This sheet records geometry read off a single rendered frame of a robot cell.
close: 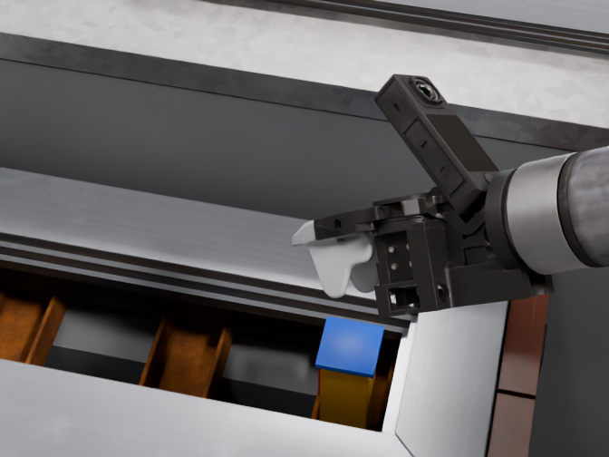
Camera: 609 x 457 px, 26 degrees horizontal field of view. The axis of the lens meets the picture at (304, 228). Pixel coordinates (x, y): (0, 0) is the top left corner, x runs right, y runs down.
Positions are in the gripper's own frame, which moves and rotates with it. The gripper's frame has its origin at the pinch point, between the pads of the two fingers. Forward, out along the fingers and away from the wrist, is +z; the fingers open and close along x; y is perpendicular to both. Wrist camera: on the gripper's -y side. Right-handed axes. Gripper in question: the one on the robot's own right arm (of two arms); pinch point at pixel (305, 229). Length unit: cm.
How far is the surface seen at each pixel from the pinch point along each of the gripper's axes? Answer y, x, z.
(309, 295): 5.5, 30.0, 28.0
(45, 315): 3, 19, 60
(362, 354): 12.1, 26.3, 18.7
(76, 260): -2, 16, 48
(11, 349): 7, 17, 65
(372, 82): -14.8, 29.8, 14.7
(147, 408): 14.0, 10.8, 34.6
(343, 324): 8.9, 26.9, 21.3
